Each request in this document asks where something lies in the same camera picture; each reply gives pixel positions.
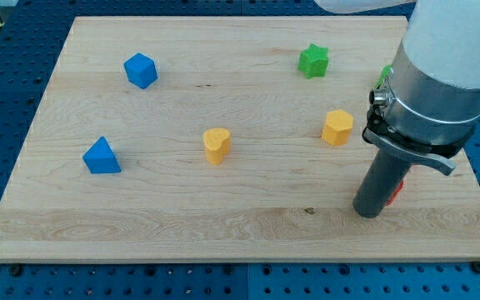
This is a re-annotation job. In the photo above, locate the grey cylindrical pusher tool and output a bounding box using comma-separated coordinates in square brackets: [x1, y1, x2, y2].
[352, 150, 412, 218]

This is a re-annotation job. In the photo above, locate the wooden board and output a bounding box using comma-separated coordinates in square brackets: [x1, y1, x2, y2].
[0, 17, 480, 264]

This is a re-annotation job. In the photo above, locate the red circle block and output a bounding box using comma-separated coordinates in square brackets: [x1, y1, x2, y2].
[386, 180, 404, 206]

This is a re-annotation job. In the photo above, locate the blue cube block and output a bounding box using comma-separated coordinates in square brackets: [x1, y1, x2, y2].
[123, 52, 158, 89]

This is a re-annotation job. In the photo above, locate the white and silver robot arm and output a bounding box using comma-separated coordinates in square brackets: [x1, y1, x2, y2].
[352, 0, 480, 218]

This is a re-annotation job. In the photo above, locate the green star block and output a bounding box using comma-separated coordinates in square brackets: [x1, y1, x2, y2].
[298, 43, 329, 79]

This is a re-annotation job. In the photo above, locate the green block behind arm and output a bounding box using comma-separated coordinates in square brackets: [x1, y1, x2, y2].
[374, 64, 392, 89]

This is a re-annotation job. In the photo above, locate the yellow hexagon block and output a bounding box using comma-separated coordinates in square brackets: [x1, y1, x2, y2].
[321, 109, 353, 146]

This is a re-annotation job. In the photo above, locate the yellow heart block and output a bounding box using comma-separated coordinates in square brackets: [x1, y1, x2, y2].
[203, 127, 231, 165]

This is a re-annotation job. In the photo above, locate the blue triangle block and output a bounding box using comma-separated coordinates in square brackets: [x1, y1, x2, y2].
[82, 137, 122, 174]

